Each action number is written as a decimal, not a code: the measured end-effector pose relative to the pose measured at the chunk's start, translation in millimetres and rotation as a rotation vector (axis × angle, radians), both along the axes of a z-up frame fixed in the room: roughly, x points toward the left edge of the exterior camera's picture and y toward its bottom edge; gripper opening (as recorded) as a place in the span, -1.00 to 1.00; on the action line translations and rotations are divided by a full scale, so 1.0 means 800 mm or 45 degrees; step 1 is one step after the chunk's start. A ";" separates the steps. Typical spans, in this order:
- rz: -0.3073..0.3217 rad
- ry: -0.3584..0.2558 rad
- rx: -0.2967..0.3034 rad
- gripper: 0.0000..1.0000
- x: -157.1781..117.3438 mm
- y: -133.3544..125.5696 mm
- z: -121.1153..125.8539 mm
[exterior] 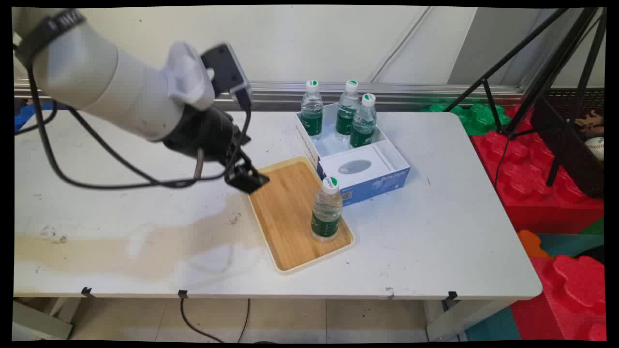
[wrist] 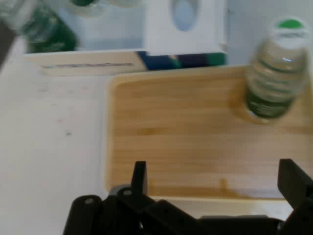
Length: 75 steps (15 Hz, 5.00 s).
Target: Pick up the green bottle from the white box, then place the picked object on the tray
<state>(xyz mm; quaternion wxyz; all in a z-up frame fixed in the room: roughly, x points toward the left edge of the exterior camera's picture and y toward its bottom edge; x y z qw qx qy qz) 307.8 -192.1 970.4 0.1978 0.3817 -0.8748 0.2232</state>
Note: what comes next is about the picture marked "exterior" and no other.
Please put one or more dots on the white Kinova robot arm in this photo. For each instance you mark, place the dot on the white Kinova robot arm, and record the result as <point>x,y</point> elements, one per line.
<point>96,79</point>

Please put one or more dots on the blue and white cardboard box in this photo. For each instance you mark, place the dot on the blue and white cardboard box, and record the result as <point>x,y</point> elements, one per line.
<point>372,176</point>

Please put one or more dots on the blue foam block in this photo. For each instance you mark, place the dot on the blue foam block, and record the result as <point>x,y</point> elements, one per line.
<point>29,113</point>

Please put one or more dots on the red foam puzzle block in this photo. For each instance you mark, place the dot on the red foam puzzle block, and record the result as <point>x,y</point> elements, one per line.
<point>570,295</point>

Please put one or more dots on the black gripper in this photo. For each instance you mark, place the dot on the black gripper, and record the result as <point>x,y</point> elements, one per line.
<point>205,130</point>

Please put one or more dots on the black tripod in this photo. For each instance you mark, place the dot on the black tripod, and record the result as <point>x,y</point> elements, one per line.
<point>556,82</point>

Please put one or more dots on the green label water bottle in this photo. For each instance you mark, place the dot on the green label water bottle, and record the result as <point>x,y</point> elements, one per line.
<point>346,113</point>
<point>363,123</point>
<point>312,113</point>
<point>327,212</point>

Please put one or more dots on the bamboo tray with cream rim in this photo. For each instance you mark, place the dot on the bamboo tray with cream rim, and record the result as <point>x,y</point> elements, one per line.
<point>290,217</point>

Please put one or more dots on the teal foam mat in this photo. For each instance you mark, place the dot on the teal foam mat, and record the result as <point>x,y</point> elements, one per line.
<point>493,326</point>

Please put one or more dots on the brown toy figure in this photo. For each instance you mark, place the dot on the brown toy figure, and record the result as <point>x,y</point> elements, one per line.
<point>591,123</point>

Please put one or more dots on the large red foam block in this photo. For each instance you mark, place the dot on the large red foam block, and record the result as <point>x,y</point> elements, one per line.
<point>527,174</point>

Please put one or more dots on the dark woven basket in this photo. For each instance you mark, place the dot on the dark woven basket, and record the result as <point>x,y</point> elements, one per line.
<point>575,164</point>

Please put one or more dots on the white baseball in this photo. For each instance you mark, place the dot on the white baseball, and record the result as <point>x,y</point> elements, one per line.
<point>596,148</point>

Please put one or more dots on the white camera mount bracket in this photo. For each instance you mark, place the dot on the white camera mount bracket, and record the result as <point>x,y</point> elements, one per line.
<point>188,75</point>

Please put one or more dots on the white table leg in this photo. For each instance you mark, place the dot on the white table leg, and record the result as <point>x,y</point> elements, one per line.
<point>38,319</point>
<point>464,319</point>

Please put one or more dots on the orange foam piece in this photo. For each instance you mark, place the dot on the orange foam piece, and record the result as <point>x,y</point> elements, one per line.
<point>531,244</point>

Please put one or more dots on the aluminium wall rail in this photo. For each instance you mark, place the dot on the aluminium wall rail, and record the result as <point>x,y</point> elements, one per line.
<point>387,92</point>

